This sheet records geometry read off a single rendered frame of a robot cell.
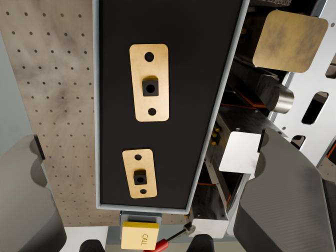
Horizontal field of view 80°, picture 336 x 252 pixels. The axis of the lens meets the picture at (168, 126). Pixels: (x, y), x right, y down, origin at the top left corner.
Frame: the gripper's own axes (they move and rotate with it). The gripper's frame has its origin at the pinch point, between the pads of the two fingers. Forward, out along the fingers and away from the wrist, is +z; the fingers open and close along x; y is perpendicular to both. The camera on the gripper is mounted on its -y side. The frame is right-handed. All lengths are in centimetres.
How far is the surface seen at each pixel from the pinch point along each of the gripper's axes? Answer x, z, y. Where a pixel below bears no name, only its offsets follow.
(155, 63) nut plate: 0.2, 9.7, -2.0
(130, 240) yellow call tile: -5.2, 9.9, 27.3
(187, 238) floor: 27, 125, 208
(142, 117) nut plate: -1.6, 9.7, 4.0
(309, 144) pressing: 34.7, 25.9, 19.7
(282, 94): 18.4, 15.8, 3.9
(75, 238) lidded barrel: -67, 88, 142
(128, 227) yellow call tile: -5.1, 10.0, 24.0
